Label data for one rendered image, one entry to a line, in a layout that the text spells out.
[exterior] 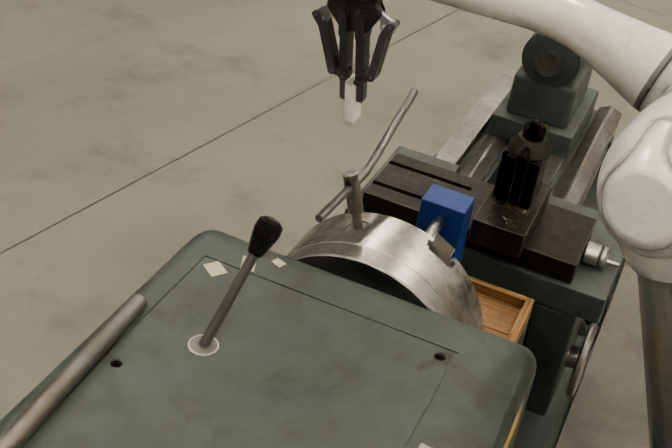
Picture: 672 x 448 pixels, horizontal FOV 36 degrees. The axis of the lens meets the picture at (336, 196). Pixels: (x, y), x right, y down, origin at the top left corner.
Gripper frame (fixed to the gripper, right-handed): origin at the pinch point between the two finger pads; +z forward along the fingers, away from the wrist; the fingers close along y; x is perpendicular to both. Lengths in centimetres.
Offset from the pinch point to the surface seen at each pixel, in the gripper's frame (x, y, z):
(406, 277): 20.8, -17.3, 13.7
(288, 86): -234, 128, 121
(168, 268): 39.5, 7.8, 8.3
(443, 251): 10.0, -19.0, 15.5
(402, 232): 12.6, -13.5, 12.4
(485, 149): -83, 0, 48
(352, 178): 14.9, -6.6, 4.2
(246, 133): -189, 123, 122
